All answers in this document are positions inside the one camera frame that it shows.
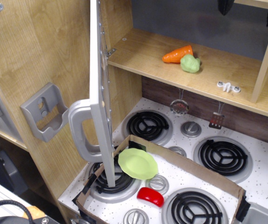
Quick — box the grey toy microwave door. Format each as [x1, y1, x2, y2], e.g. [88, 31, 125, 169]
[68, 0, 115, 187]

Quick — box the wooden microwave shelf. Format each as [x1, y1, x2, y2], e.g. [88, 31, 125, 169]
[108, 29, 268, 117]

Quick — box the green toy lettuce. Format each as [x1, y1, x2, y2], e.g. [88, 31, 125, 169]
[180, 54, 200, 73]

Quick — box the orange toy carrot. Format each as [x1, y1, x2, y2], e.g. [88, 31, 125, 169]
[162, 45, 193, 63]

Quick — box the white plastic door latch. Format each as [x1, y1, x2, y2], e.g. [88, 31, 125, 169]
[217, 81, 241, 93]

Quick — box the hanging silver toy strainer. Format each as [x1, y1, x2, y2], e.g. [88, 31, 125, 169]
[169, 88, 189, 116]

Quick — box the hanging toy spatula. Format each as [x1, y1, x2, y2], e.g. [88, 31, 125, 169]
[209, 101, 225, 130]

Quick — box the grey back stove knob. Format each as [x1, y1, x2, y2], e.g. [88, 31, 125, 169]
[180, 121, 202, 138]

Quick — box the grey stove knob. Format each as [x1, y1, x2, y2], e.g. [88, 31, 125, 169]
[146, 175, 169, 195]
[168, 146, 187, 157]
[180, 121, 202, 138]
[123, 209, 149, 224]

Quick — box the back left black burner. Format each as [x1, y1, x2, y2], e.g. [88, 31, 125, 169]
[121, 110, 173, 146]

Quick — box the black burner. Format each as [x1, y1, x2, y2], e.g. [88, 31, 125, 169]
[121, 110, 173, 146]
[161, 188, 229, 224]
[90, 159, 141, 203]
[193, 136, 254, 183]

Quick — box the back right black burner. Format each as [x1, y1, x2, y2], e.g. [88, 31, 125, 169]
[193, 136, 254, 183]

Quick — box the grey middle stove knob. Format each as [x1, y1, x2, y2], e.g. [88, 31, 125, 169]
[168, 146, 187, 157]

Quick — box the light green toy plate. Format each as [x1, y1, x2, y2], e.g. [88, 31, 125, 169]
[118, 148, 158, 180]

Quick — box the grey centre stove knob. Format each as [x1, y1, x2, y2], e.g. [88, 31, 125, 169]
[146, 175, 169, 195]

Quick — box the front right black burner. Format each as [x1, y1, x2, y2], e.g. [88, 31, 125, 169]
[161, 188, 229, 224]

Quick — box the red toy cheese wedge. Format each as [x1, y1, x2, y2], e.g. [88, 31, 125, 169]
[137, 187, 164, 208]

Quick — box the front left black burner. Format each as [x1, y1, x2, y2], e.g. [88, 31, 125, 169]
[90, 159, 141, 203]

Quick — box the grey front stove knob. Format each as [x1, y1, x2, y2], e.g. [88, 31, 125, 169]
[123, 209, 149, 224]

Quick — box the black box on floor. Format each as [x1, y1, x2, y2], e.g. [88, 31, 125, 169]
[0, 150, 28, 195]

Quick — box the grey wall phone holder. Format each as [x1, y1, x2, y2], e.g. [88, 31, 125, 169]
[20, 83, 69, 142]

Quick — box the brown cardboard barrier frame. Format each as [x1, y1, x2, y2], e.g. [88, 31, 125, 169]
[71, 135, 250, 224]

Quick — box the silver aluminium rail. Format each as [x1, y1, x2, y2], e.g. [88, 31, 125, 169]
[0, 185, 31, 217]

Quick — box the black braided cable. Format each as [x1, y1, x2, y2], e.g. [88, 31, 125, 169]
[0, 200, 34, 224]

